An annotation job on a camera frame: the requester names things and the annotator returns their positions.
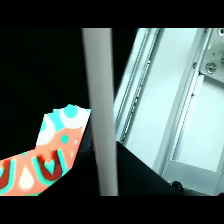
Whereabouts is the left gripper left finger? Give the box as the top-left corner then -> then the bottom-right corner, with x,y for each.
42,143 -> 100,196

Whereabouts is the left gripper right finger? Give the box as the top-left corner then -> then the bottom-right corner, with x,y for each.
116,141 -> 183,196

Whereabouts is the white clothes hanger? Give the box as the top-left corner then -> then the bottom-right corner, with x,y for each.
81,28 -> 120,196

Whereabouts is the silver frame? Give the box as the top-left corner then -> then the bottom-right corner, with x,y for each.
112,28 -> 224,196

